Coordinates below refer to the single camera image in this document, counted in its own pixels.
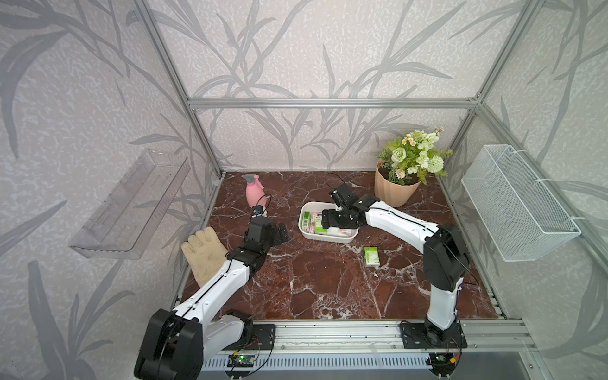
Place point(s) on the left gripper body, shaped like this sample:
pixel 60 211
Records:
pixel 274 238

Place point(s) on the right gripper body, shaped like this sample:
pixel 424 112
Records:
pixel 336 218

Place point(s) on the white storage box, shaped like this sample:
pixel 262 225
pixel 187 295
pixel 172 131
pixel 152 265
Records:
pixel 319 207

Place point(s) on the green tissue pack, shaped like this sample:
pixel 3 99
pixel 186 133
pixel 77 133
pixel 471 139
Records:
pixel 371 257
pixel 318 228
pixel 306 221

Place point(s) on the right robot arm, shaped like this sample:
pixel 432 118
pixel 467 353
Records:
pixel 445 256

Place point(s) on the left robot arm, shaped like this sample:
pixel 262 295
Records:
pixel 178 342

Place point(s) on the beige flower pot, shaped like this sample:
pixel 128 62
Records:
pixel 392 194

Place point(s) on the pink spray bottle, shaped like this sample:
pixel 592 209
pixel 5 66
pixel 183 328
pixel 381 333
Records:
pixel 254 191

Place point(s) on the beige work glove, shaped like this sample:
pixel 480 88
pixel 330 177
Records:
pixel 205 254

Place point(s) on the artificial green white flowers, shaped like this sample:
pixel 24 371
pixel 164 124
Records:
pixel 408 160

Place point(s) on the left green circuit board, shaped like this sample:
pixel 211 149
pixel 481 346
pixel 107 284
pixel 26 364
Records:
pixel 241 361

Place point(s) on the right circuit board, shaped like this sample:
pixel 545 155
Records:
pixel 444 361

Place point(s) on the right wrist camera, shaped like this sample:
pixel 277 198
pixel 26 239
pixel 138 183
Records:
pixel 343 196

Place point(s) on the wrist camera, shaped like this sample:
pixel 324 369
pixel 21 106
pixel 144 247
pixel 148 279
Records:
pixel 343 196
pixel 258 211

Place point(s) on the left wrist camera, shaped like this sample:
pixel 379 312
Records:
pixel 258 211

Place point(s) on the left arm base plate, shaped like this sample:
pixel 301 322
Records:
pixel 254 337

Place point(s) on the aluminium front rail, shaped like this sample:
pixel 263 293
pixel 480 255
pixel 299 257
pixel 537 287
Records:
pixel 367 336

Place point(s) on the clear acrylic wall shelf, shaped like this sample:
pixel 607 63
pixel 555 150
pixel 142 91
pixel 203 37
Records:
pixel 123 226

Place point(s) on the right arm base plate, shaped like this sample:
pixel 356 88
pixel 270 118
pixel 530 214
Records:
pixel 425 335

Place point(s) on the white wire mesh basket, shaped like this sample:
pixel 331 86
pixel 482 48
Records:
pixel 523 218

